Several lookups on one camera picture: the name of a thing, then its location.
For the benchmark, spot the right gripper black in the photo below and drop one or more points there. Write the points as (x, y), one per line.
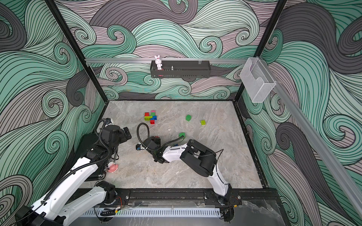
(157, 140)

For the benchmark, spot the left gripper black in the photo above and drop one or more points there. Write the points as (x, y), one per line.
(123, 137)

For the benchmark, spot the lime green long lego brick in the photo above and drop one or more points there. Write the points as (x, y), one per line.
(148, 118)

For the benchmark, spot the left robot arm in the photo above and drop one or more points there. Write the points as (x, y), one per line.
(54, 208)

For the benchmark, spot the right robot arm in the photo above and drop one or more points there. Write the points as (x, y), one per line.
(197, 156)

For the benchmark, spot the black flat pad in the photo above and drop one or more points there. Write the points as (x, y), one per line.
(91, 148)

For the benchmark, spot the pink white small toy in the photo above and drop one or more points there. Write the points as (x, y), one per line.
(112, 167)

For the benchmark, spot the white rabbit figurine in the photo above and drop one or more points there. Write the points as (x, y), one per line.
(158, 62)

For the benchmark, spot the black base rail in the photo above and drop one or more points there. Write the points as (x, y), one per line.
(207, 196)

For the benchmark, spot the black wall shelf tray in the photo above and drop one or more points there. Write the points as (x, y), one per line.
(181, 69)

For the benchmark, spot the white slotted cable duct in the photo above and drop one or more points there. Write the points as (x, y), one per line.
(156, 212)

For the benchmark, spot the clear plastic wall box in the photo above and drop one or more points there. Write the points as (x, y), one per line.
(257, 79)

